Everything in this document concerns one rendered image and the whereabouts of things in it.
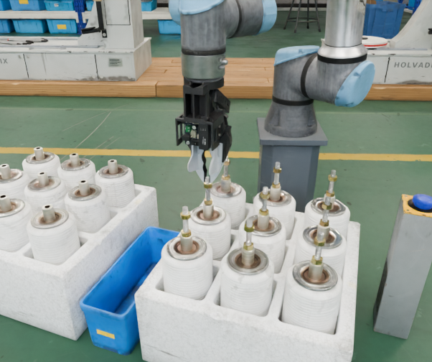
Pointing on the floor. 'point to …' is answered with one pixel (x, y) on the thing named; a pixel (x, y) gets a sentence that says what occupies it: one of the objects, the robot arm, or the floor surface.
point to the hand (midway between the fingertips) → (208, 174)
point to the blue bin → (123, 293)
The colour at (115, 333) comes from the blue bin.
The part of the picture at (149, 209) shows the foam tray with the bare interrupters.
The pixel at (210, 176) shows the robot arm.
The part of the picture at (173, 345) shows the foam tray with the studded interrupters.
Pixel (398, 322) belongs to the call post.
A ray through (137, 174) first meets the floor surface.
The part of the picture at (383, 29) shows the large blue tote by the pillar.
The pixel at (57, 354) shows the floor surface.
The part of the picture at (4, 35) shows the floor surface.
